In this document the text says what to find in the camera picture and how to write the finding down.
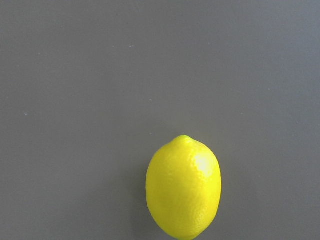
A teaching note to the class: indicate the yellow lemon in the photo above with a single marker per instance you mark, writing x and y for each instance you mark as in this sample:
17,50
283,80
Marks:
183,187

